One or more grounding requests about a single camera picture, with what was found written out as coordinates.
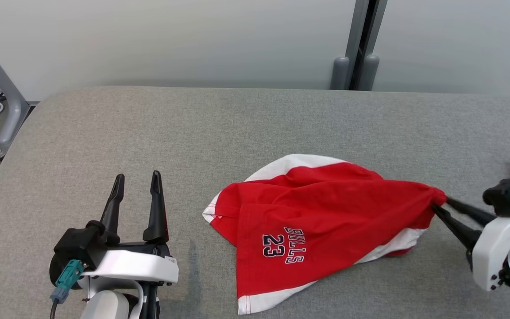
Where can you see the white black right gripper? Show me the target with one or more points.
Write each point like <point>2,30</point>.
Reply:
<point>492,252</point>

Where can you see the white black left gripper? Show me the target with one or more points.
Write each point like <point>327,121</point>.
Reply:
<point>135,266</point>

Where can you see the red and white jersey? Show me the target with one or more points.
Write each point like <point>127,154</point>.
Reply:
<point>317,208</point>

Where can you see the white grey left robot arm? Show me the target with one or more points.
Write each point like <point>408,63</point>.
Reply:
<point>109,305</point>

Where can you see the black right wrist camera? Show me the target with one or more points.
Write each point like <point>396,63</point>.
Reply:
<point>503,195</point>

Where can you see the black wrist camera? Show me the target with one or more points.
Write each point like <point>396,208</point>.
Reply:
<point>75,243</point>
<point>503,195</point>

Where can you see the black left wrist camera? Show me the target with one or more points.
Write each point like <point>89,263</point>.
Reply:
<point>75,243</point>

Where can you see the grey tubular frame leg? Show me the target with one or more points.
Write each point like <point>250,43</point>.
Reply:
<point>13,110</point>

